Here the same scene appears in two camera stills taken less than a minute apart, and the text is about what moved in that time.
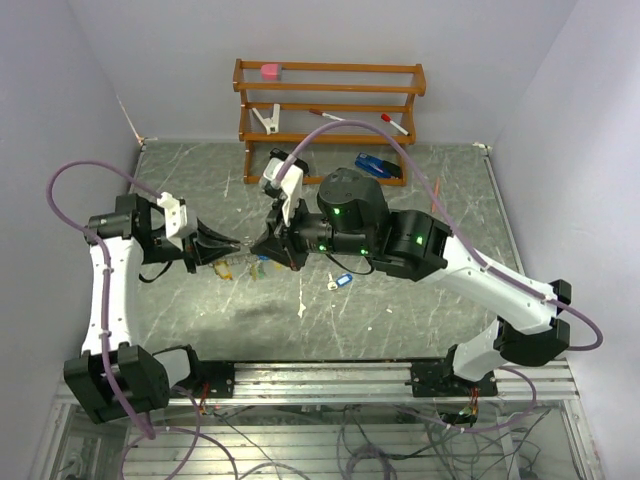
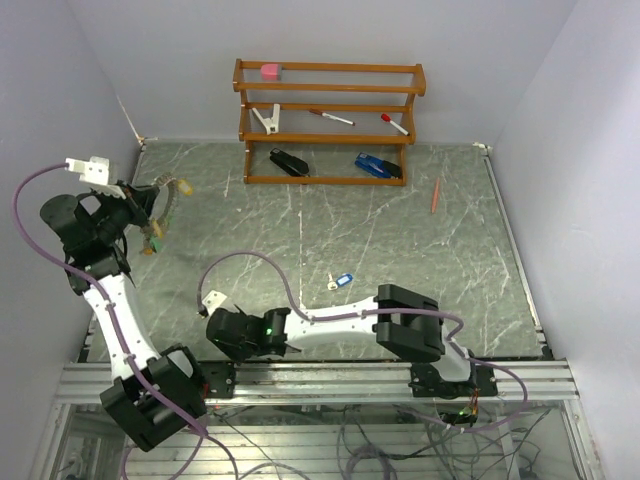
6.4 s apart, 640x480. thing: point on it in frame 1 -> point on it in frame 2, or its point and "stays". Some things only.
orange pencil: (435, 195) stays
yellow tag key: (222, 269) -> (185, 187)
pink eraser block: (269, 72) stays
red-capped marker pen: (325, 114) stays
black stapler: (282, 155) stays
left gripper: (205, 246) -> (139, 202)
